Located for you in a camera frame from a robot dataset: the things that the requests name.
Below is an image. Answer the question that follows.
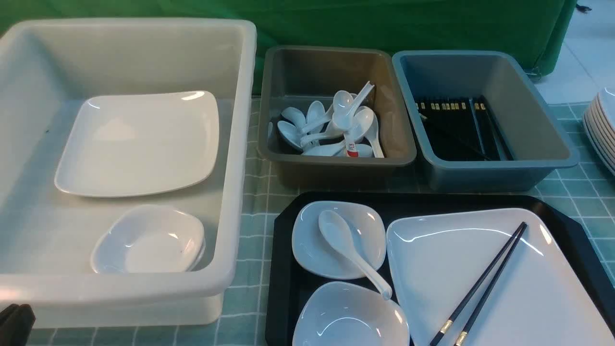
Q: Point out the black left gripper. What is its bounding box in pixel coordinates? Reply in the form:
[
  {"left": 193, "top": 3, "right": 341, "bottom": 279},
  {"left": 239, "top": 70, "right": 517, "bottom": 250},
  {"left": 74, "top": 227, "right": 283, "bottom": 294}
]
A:
[{"left": 0, "top": 304, "right": 37, "bottom": 346}]

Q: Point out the white shallow bowl with spoon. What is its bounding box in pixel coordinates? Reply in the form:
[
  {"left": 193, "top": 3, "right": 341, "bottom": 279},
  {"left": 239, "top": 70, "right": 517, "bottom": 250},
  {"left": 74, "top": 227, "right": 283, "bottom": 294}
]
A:
[{"left": 292, "top": 200, "right": 386, "bottom": 280}]

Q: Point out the white deep bowl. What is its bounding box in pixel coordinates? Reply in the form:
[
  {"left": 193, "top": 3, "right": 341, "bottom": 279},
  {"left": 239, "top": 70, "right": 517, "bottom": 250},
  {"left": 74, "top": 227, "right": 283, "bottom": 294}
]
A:
[{"left": 292, "top": 281, "right": 410, "bottom": 346}]

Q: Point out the white ceramic soup spoon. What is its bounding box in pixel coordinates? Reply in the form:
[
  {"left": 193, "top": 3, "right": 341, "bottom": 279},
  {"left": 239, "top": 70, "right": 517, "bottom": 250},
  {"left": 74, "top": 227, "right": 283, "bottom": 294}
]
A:
[{"left": 318, "top": 210, "right": 393, "bottom": 300}]

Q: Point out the large white rice plate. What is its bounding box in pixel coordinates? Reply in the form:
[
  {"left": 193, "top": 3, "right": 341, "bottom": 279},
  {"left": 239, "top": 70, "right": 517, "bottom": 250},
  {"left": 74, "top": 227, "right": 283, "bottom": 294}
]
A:
[{"left": 386, "top": 208, "right": 614, "bottom": 346}]

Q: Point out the black chopstick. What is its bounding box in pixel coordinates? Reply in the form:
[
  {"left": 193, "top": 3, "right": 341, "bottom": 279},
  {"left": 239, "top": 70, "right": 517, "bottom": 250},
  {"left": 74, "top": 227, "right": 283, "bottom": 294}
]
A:
[
  {"left": 454, "top": 222, "right": 528, "bottom": 346},
  {"left": 429, "top": 222, "right": 527, "bottom": 346}
]

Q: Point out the white square plate in tub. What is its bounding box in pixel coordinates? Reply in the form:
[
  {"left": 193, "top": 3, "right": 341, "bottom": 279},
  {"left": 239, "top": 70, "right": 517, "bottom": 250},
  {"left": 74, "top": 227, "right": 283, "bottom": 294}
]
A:
[{"left": 54, "top": 90, "right": 221, "bottom": 198}]

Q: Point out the white bowl in tub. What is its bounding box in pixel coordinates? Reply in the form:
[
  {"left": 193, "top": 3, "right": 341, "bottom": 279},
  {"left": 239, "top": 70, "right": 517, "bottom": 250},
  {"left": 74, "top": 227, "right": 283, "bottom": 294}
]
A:
[{"left": 90, "top": 204, "right": 206, "bottom": 274}]

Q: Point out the green checked tablecloth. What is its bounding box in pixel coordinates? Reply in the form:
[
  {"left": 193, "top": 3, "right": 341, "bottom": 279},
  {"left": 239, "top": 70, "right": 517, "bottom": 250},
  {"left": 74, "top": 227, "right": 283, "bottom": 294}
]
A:
[{"left": 27, "top": 101, "right": 614, "bottom": 346}]

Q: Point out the large white plastic tub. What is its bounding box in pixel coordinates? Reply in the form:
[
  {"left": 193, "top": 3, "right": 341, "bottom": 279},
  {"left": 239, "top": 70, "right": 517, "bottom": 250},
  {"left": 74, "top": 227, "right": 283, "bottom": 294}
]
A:
[{"left": 0, "top": 18, "right": 256, "bottom": 328}]

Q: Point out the black serving tray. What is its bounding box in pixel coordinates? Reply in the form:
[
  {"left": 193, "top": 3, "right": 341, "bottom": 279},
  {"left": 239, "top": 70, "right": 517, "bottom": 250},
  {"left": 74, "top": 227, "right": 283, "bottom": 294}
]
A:
[{"left": 264, "top": 191, "right": 614, "bottom": 346}]

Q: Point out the grey-brown spoon bin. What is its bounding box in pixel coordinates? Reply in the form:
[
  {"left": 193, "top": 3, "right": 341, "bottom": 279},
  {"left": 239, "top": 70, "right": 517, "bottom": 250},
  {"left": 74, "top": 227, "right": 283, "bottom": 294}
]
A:
[{"left": 258, "top": 46, "right": 417, "bottom": 190}]

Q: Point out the pile of white spoons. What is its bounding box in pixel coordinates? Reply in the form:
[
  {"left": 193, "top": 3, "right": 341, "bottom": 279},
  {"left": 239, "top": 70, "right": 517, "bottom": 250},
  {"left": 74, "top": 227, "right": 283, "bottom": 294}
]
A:
[{"left": 268, "top": 81, "right": 385, "bottom": 158}]

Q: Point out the pile of black chopsticks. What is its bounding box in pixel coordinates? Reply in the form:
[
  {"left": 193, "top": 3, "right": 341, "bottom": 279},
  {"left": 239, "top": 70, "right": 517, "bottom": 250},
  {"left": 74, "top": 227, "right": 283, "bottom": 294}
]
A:
[{"left": 415, "top": 96, "right": 515, "bottom": 161}]

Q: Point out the blue-grey chopstick bin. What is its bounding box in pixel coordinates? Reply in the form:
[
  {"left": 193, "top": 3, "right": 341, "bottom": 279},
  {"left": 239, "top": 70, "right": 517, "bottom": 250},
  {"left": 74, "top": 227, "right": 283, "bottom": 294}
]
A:
[{"left": 392, "top": 50, "right": 578, "bottom": 193}]

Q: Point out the green backdrop cloth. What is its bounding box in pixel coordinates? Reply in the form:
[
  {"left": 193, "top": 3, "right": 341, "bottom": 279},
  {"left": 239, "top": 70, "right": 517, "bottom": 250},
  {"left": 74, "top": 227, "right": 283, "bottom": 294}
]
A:
[{"left": 0, "top": 0, "right": 576, "bottom": 94}]

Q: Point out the stack of white plates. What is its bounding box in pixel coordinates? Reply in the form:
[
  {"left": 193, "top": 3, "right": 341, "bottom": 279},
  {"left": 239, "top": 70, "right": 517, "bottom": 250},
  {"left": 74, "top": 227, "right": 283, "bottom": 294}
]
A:
[{"left": 582, "top": 86, "right": 615, "bottom": 174}]

